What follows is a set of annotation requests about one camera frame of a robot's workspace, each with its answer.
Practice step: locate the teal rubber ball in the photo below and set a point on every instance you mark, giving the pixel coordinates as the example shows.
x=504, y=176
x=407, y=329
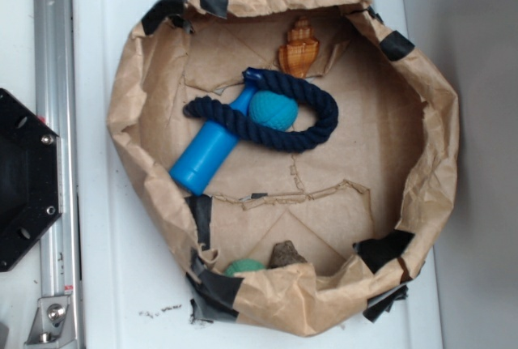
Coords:
x=273, y=110

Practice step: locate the blue plastic bottle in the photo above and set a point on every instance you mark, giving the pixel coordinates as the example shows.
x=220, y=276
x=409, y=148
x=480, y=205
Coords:
x=203, y=157

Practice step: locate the brown rock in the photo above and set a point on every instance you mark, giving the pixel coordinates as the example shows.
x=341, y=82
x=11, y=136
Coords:
x=284, y=254

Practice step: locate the orange plastic seashell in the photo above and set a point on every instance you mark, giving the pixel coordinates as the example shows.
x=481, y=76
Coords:
x=300, y=51

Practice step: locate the green rubber ball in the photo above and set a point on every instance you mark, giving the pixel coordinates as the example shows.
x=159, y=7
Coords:
x=243, y=265

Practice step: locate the brown paper bag basin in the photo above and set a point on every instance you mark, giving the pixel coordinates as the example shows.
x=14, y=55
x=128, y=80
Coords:
x=364, y=208

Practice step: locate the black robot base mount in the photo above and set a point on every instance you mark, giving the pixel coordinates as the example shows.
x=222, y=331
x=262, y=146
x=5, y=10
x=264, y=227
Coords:
x=30, y=196

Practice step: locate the aluminium extrusion rail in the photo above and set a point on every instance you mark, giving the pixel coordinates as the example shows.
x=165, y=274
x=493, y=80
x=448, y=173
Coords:
x=60, y=272

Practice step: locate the metal corner bracket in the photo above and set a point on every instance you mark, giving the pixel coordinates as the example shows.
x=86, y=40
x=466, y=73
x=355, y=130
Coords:
x=52, y=326

